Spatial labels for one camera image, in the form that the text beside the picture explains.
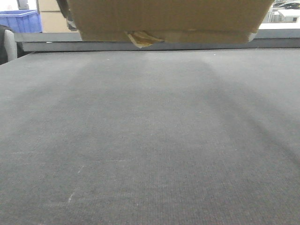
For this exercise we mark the stacked beige cardboard boxes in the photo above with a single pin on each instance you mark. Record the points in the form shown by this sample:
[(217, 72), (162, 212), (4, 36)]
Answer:
[(52, 19)]

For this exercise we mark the blue plastic crate far left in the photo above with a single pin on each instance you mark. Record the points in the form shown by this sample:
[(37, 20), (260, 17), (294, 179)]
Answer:
[(22, 21)]

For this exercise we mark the dark blue table cloth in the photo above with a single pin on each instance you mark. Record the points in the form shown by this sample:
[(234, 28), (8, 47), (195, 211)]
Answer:
[(151, 138)]

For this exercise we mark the brown cardboard box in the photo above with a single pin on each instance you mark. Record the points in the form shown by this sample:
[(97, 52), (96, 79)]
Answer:
[(145, 22)]

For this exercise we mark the grey office chair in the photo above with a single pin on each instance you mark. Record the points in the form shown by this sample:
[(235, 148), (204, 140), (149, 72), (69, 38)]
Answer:
[(9, 48)]

